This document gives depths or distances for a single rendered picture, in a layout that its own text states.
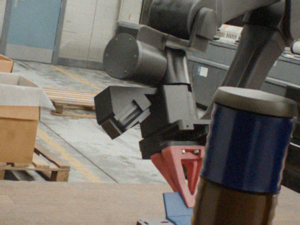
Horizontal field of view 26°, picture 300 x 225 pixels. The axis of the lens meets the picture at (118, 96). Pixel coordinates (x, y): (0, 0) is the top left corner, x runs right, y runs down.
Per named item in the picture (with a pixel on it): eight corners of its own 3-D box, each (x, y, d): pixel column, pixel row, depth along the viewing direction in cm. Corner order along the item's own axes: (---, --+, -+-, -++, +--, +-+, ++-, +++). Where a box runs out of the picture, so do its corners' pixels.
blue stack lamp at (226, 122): (246, 167, 32) (259, 103, 32) (298, 193, 29) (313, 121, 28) (184, 165, 30) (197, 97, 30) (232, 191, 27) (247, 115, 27)
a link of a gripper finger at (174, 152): (179, 205, 75) (167, 129, 78) (148, 216, 81) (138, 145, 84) (225, 202, 79) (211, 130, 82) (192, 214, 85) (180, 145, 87)
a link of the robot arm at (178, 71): (172, 86, 79) (164, 35, 81) (136, 99, 82) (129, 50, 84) (202, 95, 84) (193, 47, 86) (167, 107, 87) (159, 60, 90)
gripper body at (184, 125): (181, 133, 76) (172, 75, 78) (138, 155, 84) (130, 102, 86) (224, 134, 79) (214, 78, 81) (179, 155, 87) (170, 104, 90)
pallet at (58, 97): (114, 105, 817) (116, 94, 815) (151, 123, 729) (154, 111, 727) (25, 96, 763) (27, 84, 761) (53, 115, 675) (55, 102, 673)
